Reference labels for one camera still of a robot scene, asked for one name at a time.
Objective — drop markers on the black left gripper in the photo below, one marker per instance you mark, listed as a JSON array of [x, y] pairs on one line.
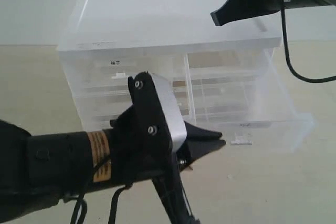
[[133, 161]]

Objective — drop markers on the small drawer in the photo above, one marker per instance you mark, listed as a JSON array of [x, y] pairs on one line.
[[241, 94], [88, 76]]

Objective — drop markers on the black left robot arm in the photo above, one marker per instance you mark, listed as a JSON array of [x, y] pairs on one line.
[[39, 171]]

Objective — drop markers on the white translucent drawer cabinet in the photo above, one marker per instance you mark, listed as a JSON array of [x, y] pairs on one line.
[[152, 28]]

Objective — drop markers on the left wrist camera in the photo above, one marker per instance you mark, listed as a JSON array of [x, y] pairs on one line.
[[157, 113]]

